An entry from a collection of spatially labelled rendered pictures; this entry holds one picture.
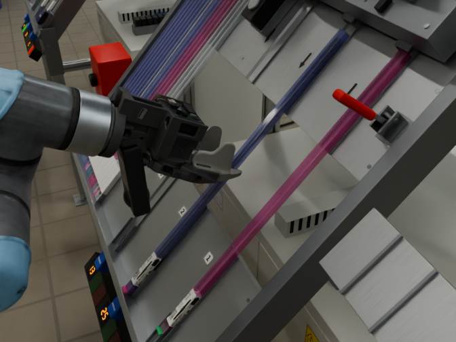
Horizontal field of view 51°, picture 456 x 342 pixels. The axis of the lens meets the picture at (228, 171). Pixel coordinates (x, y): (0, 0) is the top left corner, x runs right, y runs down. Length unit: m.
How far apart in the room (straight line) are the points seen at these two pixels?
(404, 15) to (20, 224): 0.46
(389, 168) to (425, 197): 0.67
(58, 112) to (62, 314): 1.26
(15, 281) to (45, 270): 1.43
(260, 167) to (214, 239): 0.56
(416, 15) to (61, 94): 0.39
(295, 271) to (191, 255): 0.20
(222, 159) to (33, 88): 0.26
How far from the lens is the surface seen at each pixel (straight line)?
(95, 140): 0.58
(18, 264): 0.49
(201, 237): 0.71
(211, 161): 0.66
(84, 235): 2.02
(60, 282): 1.86
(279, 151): 1.29
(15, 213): 0.54
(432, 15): 0.57
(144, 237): 0.82
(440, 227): 1.14
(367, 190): 0.55
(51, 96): 0.56
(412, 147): 0.55
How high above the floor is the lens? 1.33
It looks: 36 degrees down
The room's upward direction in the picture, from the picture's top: straight up
